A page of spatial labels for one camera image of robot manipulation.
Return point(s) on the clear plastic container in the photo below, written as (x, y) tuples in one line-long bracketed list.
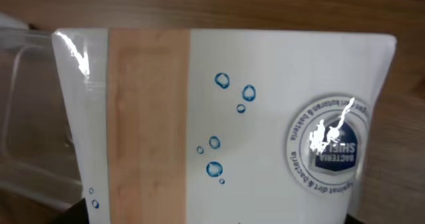
[(38, 159)]

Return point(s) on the white Hansaplast plaster box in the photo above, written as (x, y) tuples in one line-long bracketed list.
[(220, 125)]

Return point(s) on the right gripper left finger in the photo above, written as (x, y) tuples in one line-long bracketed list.
[(77, 214)]

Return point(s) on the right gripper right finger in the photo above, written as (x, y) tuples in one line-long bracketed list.
[(352, 220)]

